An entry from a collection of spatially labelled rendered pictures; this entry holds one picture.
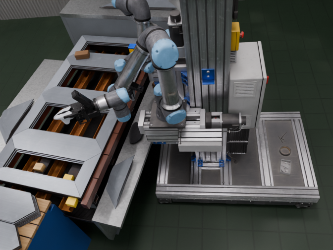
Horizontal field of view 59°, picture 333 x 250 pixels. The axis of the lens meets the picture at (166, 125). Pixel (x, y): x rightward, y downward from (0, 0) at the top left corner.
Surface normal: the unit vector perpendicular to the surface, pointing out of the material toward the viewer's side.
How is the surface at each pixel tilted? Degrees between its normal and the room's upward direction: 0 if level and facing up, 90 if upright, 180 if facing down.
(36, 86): 0
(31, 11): 90
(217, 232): 0
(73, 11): 0
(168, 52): 83
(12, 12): 90
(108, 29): 90
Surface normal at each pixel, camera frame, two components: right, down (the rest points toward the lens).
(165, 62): 0.33, 0.62
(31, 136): -0.13, -0.61
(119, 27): -0.26, 0.78
